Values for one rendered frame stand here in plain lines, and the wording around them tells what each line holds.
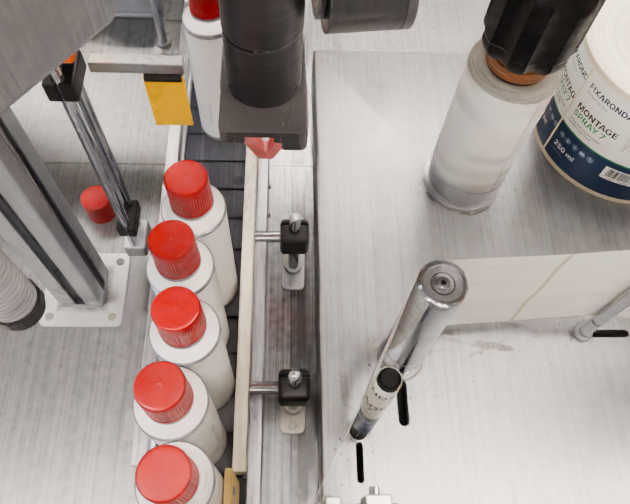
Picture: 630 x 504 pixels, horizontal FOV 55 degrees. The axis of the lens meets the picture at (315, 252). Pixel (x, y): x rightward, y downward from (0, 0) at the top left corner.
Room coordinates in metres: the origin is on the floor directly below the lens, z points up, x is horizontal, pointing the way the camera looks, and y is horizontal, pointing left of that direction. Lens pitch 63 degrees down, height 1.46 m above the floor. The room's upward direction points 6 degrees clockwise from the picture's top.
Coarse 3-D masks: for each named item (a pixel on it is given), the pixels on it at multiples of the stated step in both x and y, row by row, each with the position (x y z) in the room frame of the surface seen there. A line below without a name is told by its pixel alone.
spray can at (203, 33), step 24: (192, 0) 0.44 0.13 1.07; (216, 0) 0.44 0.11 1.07; (192, 24) 0.44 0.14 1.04; (216, 24) 0.44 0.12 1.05; (192, 48) 0.44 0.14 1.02; (216, 48) 0.43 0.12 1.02; (192, 72) 0.44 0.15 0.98; (216, 72) 0.43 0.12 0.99; (216, 96) 0.43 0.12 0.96; (216, 120) 0.43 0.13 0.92
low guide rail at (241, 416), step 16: (256, 160) 0.38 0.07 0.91; (256, 176) 0.37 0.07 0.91; (240, 288) 0.23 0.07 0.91; (240, 304) 0.21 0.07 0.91; (240, 320) 0.20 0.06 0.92; (240, 336) 0.18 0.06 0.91; (240, 352) 0.17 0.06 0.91; (240, 368) 0.15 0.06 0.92; (240, 384) 0.14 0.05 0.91; (240, 400) 0.12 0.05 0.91; (240, 416) 0.11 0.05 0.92; (240, 432) 0.10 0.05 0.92; (240, 448) 0.08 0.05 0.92; (240, 464) 0.07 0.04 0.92
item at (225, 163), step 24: (192, 96) 0.49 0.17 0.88; (192, 144) 0.42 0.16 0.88; (216, 144) 0.42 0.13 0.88; (240, 144) 0.43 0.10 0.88; (216, 168) 0.39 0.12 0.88; (240, 168) 0.39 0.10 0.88; (240, 192) 0.36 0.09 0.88; (240, 216) 0.33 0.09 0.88; (240, 240) 0.30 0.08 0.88; (240, 264) 0.27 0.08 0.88; (240, 480) 0.06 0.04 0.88
